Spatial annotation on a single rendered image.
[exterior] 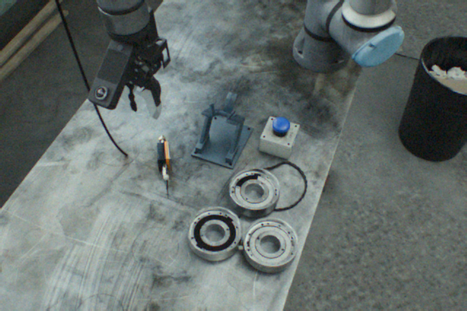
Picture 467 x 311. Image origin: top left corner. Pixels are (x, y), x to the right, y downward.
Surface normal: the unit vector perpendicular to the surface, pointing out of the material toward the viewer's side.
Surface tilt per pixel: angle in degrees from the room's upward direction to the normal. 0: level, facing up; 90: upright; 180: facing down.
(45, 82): 0
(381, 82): 0
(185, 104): 0
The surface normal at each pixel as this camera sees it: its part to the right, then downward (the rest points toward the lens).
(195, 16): 0.03, -0.62
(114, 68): -0.22, -0.13
